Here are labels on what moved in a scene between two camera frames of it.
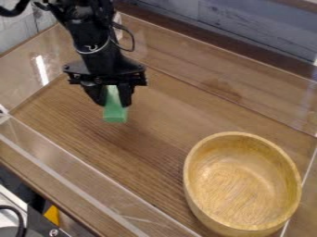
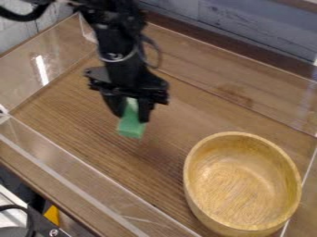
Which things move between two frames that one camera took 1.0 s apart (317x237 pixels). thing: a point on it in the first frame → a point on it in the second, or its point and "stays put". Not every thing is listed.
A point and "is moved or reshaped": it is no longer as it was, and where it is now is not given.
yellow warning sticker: (53, 215) stays put
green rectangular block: (114, 112) is moved or reshaped
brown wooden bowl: (242, 184) stays put
